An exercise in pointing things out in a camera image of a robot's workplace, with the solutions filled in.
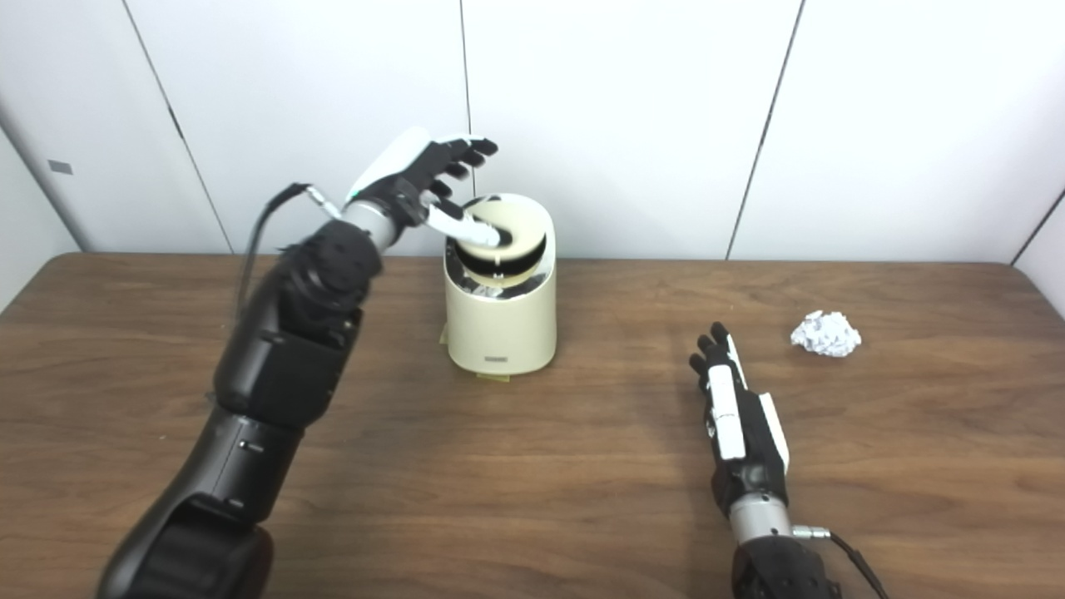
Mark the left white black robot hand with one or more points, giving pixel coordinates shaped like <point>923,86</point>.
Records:
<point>391,170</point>

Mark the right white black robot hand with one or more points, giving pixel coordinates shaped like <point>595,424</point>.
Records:
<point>740,433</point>

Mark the white paper ball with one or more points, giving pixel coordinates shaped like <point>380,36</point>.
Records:
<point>825,334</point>

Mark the cream round bin lid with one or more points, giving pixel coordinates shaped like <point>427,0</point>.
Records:
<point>522,226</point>

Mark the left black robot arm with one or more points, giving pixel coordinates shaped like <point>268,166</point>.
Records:
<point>283,358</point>

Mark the cream-colored bin body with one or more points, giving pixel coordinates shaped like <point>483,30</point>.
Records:
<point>499,329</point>

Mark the wide yellow tape piece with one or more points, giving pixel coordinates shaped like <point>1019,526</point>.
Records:
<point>492,377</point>

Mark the grey wall label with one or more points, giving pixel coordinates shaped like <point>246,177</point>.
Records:
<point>60,166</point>

